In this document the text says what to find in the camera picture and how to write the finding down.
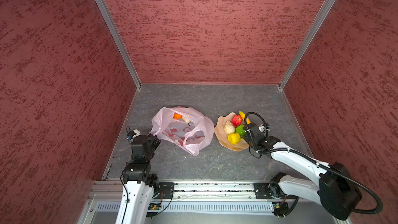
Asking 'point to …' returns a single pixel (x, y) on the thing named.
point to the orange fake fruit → (176, 116)
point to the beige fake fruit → (229, 127)
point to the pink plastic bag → (185, 126)
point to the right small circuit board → (276, 206)
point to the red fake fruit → (236, 120)
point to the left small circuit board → (154, 206)
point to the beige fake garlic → (185, 120)
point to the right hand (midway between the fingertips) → (244, 138)
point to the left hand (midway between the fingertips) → (158, 137)
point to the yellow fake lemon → (234, 138)
